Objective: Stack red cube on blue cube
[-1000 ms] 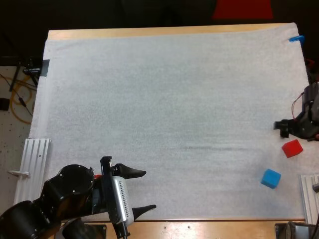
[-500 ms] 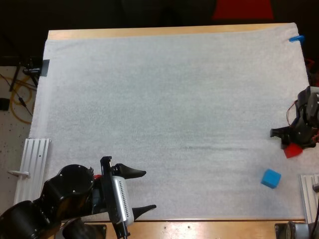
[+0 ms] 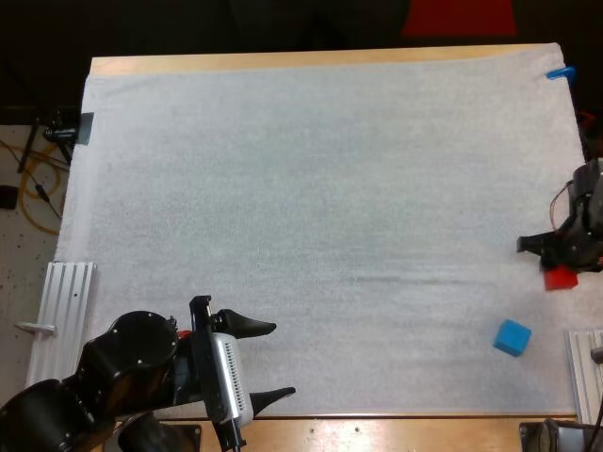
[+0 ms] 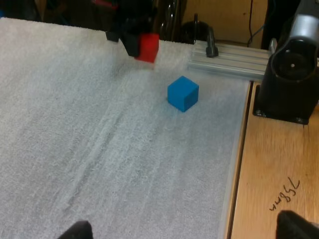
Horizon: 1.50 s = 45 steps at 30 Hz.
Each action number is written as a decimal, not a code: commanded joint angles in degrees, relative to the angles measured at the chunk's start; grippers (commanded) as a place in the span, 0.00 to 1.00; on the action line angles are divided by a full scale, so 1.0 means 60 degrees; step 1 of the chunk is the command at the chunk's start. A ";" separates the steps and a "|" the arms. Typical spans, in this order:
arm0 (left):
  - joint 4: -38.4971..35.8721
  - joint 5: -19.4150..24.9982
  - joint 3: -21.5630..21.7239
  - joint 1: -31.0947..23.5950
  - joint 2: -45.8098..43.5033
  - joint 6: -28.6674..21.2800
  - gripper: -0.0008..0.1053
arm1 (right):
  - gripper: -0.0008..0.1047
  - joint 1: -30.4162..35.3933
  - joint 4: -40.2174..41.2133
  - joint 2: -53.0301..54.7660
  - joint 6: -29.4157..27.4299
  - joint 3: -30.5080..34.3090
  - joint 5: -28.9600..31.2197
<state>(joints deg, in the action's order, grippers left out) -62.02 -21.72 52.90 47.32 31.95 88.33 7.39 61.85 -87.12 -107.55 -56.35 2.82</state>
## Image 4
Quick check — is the ribbed aluminium rail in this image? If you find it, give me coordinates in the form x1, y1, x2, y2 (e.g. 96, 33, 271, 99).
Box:
187, 40, 272, 81

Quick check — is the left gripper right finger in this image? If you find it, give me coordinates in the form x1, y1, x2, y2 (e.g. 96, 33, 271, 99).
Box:
277, 210, 319, 239

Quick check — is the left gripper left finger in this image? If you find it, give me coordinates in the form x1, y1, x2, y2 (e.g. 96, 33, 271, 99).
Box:
57, 220, 94, 239

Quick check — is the blue cube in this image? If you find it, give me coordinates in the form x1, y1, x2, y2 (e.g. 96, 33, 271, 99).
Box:
167, 76, 200, 113

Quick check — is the dark clamp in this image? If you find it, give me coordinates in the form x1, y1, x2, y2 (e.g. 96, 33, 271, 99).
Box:
205, 26, 220, 58

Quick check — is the red cube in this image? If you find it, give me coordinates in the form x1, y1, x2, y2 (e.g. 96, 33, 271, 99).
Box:
134, 33, 160, 63

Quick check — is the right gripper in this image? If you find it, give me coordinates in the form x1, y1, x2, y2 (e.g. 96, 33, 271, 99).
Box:
106, 0, 155, 57

